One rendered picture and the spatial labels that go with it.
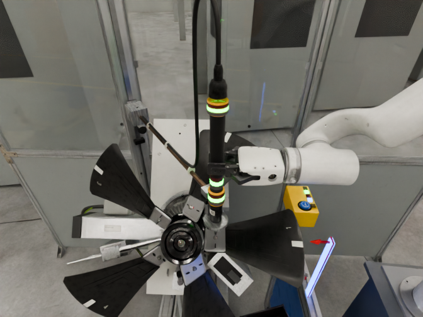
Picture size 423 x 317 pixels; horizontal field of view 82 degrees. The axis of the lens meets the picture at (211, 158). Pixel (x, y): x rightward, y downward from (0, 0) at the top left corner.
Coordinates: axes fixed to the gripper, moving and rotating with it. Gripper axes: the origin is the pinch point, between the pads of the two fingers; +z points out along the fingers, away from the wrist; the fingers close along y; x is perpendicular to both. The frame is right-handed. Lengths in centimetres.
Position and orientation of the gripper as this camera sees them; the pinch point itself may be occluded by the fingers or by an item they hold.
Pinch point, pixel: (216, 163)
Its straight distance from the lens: 57.9
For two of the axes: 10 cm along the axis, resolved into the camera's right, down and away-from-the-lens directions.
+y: 0.3, -5.8, 8.1
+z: -10.0, -0.3, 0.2
